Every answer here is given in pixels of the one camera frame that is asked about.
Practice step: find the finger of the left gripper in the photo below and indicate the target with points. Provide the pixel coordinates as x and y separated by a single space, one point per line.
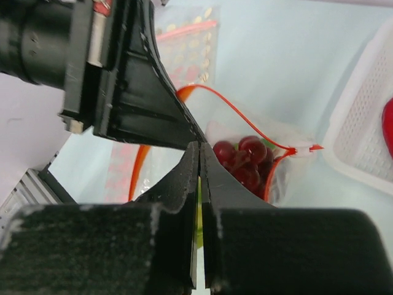
137 101

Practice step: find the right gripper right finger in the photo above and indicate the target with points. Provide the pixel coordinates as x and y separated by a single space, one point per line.
252 247

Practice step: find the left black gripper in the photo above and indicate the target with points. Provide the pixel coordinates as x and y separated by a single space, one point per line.
62 44

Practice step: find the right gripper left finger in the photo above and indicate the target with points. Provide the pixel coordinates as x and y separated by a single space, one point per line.
147 246

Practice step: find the clear orange-zipper zip bag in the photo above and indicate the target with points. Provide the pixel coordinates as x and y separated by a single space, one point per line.
300 150

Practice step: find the red grapes bunch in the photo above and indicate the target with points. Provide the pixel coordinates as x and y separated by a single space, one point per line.
248 160

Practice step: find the red-dotted zip bag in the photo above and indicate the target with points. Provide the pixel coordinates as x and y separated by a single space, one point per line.
119 172

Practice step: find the yellow-dotted pink-zipper bag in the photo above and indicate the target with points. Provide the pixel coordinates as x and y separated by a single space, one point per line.
187 43

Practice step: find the white plastic basket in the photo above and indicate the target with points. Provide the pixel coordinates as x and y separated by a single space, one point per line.
354 143

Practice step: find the red chili pepper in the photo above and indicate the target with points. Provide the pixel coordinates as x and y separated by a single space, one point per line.
387 125

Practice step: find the aluminium front rail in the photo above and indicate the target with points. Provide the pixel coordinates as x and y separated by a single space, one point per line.
35 187

